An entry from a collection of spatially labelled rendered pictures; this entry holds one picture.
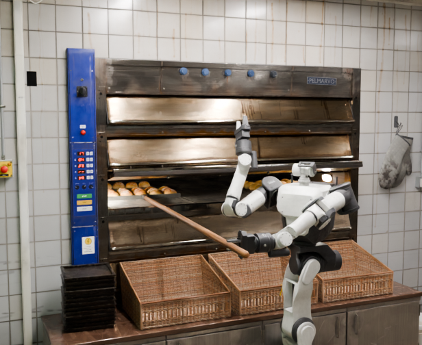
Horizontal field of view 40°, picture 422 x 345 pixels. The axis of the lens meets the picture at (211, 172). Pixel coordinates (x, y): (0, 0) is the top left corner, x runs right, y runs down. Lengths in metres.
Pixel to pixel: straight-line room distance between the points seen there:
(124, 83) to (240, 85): 0.79
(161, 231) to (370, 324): 1.48
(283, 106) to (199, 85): 0.64
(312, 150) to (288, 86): 0.48
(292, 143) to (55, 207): 1.66
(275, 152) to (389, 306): 1.26
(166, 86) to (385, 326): 2.11
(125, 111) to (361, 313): 1.97
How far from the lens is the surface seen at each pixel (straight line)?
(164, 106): 3.70
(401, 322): 4.19
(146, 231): 3.73
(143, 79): 3.67
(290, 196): 3.06
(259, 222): 4.03
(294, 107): 4.10
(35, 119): 3.52
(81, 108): 3.53
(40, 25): 3.56
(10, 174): 3.45
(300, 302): 3.20
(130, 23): 3.67
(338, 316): 3.85
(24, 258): 3.59
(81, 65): 3.54
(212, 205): 3.85
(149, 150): 3.67
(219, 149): 3.84
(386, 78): 4.56
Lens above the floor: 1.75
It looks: 5 degrees down
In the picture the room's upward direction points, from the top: straight up
